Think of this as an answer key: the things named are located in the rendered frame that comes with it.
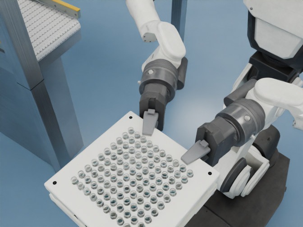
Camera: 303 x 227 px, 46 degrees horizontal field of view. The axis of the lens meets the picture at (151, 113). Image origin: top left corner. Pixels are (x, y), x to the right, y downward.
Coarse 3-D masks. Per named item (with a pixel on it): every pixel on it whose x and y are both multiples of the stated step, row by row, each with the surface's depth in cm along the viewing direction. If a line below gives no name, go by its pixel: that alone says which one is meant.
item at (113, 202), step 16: (128, 144) 73; (144, 160) 72; (96, 176) 69; (112, 176) 69; (128, 176) 69; (176, 176) 68; (112, 192) 66; (128, 192) 67; (144, 192) 67; (160, 192) 68; (144, 208) 65
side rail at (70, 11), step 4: (40, 0) 136; (44, 0) 134; (48, 0) 133; (48, 4) 134; (52, 4) 133; (56, 4) 131; (60, 4) 130; (56, 8) 133; (60, 8) 132; (64, 8) 130; (68, 8) 129; (64, 12) 132; (68, 12) 130; (72, 12) 129; (76, 12) 128; (80, 12) 129; (76, 16) 129; (80, 16) 130
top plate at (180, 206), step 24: (120, 120) 78; (96, 144) 74; (144, 144) 74; (168, 144) 74; (72, 168) 70; (96, 168) 70; (192, 168) 70; (72, 192) 67; (96, 192) 67; (168, 192) 67; (192, 192) 67; (96, 216) 64; (120, 216) 64; (144, 216) 64; (168, 216) 64
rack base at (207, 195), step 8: (216, 184) 73; (208, 192) 72; (56, 200) 71; (200, 200) 71; (64, 208) 70; (200, 208) 72; (72, 216) 69; (192, 216) 70; (80, 224) 68; (184, 224) 68
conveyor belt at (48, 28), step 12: (24, 0) 138; (24, 12) 133; (36, 12) 133; (48, 12) 133; (60, 12) 133; (36, 24) 128; (48, 24) 128; (60, 24) 128; (72, 24) 129; (36, 36) 124; (48, 36) 124; (60, 36) 126; (36, 48) 120; (48, 48) 123
